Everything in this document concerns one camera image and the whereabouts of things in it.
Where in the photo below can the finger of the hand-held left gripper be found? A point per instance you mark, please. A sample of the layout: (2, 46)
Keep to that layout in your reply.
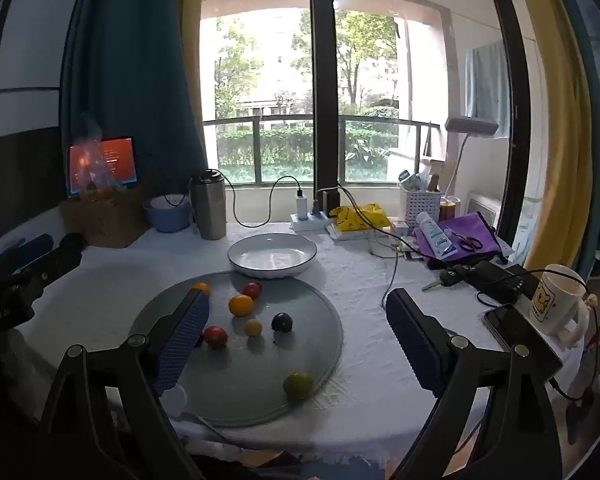
(65, 250)
(27, 250)

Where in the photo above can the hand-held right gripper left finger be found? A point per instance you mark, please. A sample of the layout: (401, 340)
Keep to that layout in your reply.
(180, 342)

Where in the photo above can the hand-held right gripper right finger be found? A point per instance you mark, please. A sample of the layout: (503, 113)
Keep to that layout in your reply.
(412, 340)

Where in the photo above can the red tomato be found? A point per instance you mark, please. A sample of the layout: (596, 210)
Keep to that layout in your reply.
(215, 336)
(251, 290)

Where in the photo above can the small orange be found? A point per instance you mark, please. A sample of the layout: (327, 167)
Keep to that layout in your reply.
(202, 287)

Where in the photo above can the large orange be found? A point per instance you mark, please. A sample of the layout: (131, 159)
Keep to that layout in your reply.
(241, 305)

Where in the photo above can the yellow lemon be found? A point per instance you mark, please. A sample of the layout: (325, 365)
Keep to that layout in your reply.
(253, 327)

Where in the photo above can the dark purple plum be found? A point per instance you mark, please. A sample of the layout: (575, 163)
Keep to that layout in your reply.
(282, 322)

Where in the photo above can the green lime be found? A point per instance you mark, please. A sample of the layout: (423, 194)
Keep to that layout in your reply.
(298, 385)

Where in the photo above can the white bowl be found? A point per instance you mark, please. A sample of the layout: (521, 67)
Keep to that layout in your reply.
(272, 255)

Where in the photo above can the brown cardboard box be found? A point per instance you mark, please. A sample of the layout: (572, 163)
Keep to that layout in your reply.
(105, 222)

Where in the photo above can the white plastic cap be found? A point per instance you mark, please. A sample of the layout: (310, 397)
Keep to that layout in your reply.
(174, 400)

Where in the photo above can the black car key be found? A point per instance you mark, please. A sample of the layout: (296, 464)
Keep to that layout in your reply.
(452, 276)

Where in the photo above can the grey round placemat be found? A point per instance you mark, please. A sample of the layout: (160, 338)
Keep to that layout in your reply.
(260, 385)

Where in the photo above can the clear plastic bag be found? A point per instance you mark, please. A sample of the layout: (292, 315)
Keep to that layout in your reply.
(92, 160)

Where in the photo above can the white tube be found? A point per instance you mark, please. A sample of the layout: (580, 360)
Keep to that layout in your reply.
(432, 237)

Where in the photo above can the black rectangular box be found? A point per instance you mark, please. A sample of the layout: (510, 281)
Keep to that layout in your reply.
(500, 280)

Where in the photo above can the blue plastic bowl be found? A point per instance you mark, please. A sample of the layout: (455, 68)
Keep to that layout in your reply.
(167, 215)

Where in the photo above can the black smartphone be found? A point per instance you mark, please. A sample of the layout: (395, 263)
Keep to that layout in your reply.
(522, 337)

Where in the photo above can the black scissors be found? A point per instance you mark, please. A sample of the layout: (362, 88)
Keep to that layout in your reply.
(467, 244)

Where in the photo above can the purple pouch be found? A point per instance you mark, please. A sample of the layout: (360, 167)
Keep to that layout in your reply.
(472, 230)

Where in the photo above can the yellow plastic bag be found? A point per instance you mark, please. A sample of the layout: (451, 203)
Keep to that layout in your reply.
(360, 216)

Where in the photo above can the white perforated basket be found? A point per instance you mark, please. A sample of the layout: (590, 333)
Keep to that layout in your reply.
(420, 205)

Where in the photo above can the steel tumbler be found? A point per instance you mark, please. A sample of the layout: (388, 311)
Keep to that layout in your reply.
(209, 205)

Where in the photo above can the white mug yellow bear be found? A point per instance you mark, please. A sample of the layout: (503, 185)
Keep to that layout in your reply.
(555, 302)

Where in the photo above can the white power strip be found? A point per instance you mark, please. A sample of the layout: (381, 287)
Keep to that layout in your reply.
(307, 222)

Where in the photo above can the black charger plug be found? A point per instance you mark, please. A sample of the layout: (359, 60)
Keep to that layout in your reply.
(327, 200)

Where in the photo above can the white charger plug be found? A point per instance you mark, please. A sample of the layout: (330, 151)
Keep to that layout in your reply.
(301, 205)

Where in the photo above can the teal curtain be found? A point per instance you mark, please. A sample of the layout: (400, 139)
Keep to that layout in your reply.
(130, 60)

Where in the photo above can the white desk lamp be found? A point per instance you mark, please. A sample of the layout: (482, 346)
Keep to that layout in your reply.
(472, 126)

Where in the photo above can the balcony railing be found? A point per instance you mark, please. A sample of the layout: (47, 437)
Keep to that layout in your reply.
(280, 121)

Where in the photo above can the light blue hanging towel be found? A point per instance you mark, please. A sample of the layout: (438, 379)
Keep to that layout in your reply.
(487, 87)

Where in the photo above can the yellow curtain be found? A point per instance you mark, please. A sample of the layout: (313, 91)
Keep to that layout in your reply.
(555, 110)

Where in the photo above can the black window frame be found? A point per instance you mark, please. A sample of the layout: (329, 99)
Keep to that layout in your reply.
(322, 85)

